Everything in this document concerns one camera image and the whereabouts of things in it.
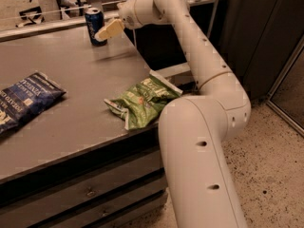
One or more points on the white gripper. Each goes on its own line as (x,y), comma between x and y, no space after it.
(132,13)

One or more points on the blue pepsi can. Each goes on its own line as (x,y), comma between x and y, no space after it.
(94,21)

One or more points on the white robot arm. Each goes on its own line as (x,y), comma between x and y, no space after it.
(192,128)

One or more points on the green chip bag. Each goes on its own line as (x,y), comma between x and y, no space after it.
(143,102)

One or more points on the blue potato chip bag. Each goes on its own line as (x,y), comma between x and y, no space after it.
(26,99)

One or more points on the grey metal railing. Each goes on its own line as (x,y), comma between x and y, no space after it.
(44,27)

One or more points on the metal support pole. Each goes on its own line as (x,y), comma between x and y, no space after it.
(212,18)

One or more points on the dark grey cabinet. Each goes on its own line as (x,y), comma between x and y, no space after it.
(256,38)

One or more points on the grey drawer cabinet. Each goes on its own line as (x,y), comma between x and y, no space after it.
(103,188)

